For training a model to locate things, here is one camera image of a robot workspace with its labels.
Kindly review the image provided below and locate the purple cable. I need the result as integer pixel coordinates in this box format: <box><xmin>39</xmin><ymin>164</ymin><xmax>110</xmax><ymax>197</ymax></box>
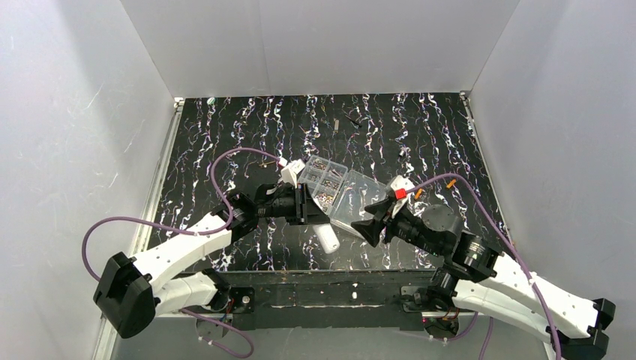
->
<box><xmin>404</xmin><ymin>173</ymin><xmax>563</xmax><ymax>360</ymax></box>
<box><xmin>80</xmin><ymin>147</ymin><xmax>284</xmax><ymax>360</ymax></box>

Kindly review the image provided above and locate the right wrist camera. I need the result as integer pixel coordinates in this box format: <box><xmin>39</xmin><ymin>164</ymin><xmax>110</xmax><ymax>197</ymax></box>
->
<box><xmin>388</xmin><ymin>175</ymin><xmax>415</xmax><ymax>218</ymax></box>

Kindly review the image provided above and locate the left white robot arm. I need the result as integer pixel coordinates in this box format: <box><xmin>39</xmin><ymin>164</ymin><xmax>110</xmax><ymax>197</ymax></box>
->
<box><xmin>93</xmin><ymin>184</ymin><xmax>340</xmax><ymax>338</ymax></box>

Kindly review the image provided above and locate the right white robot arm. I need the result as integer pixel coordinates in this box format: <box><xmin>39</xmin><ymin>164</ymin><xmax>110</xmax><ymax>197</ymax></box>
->
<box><xmin>352</xmin><ymin>197</ymin><xmax>616</xmax><ymax>359</ymax></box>

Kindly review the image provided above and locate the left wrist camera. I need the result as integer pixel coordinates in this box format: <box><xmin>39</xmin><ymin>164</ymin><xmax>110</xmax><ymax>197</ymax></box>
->
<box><xmin>277</xmin><ymin>157</ymin><xmax>305</xmax><ymax>186</ymax></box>

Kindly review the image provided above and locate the white remote control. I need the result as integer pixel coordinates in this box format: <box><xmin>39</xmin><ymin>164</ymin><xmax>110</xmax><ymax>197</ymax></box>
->
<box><xmin>311</xmin><ymin>223</ymin><xmax>341</xmax><ymax>254</ymax></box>

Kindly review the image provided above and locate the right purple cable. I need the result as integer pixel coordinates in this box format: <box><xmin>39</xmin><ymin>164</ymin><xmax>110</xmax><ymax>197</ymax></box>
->
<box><xmin>404</xmin><ymin>173</ymin><xmax>563</xmax><ymax>360</ymax></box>

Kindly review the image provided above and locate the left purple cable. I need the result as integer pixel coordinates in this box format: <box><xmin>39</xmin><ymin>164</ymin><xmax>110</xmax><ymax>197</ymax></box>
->
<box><xmin>80</xmin><ymin>147</ymin><xmax>284</xmax><ymax>360</ymax></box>

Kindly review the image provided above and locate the clear plastic parts box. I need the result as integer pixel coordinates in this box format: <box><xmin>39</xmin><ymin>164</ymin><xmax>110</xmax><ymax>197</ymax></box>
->
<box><xmin>298</xmin><ymin>155</ymin><xmax>386</xmax><ymax>239</ymax></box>

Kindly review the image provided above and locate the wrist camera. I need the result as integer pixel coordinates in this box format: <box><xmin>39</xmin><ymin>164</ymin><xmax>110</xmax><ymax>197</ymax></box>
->
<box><xmin>388</xmin><ymin>175</ymin><xmax>415</xmax><ymax>218</ymax></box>
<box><xmin>277</xmin><ymin>157</ymin><xmax>305</xmax><ymax>186</ymax></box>

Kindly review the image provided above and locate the aluminium frame rail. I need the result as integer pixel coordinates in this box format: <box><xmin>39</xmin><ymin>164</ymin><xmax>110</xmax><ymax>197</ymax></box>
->
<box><xmin>99</xmin><ymin>99</ymin><xmax>185</xmax><ymax>319</ymax></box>

